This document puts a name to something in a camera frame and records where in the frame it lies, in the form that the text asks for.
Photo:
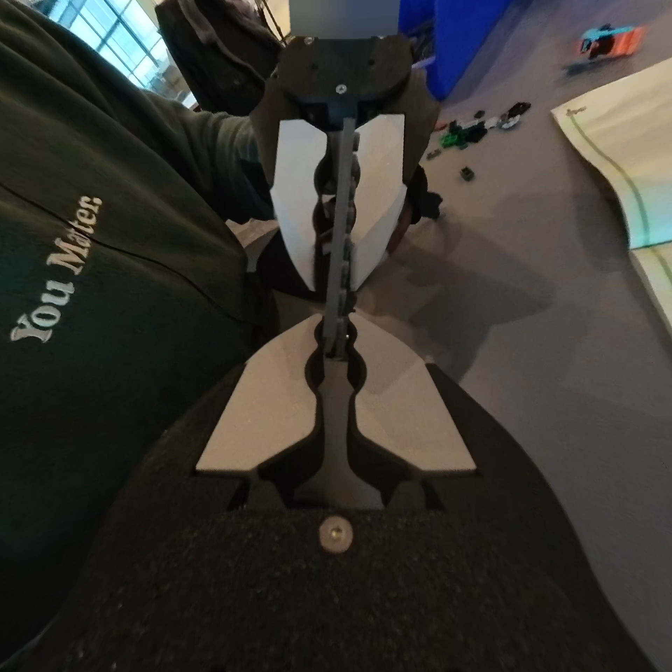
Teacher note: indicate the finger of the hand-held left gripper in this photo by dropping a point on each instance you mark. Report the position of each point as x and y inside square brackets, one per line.
[380, 183]
[294, 183]

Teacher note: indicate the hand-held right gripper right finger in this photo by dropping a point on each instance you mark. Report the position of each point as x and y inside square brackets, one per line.
[414, 414]

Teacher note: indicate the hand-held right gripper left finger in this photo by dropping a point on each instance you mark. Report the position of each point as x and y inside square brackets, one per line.
[262, 414]

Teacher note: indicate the dark grey studded brick plate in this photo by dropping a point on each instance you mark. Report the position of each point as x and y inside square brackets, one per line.
[339, 236]

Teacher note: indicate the grey desk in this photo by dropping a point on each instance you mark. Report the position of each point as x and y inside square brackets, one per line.
[525, 288]

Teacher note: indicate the small dark green brick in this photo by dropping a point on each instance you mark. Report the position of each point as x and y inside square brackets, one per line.
[467, 173]

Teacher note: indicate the green black brick cluster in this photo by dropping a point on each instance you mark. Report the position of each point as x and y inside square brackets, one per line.
[459, 135]

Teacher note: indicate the blue plastic bin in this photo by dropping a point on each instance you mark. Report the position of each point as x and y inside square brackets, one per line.
[462, 47]

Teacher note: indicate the white black round brick piece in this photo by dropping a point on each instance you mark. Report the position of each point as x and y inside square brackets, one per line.
[512, 115]

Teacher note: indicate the person's dark green sweatshirt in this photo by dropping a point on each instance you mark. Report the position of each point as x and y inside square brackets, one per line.
[105, 262]

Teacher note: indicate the paned glass window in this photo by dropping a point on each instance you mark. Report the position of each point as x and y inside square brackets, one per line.
[120, 36]

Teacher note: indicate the open instruction booklet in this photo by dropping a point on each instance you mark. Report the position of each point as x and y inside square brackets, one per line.
[630, 157]

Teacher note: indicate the small orange toy piece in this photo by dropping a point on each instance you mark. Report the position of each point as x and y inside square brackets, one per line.
[609, 44]

